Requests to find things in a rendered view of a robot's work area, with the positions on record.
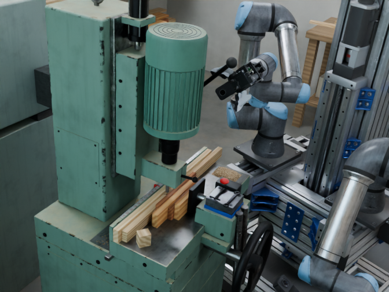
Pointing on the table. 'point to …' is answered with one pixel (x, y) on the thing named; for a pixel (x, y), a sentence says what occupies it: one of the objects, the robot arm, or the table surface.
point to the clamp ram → (196, 194)
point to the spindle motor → (174, 80)
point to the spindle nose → (169, 151)
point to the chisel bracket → (162, 170)
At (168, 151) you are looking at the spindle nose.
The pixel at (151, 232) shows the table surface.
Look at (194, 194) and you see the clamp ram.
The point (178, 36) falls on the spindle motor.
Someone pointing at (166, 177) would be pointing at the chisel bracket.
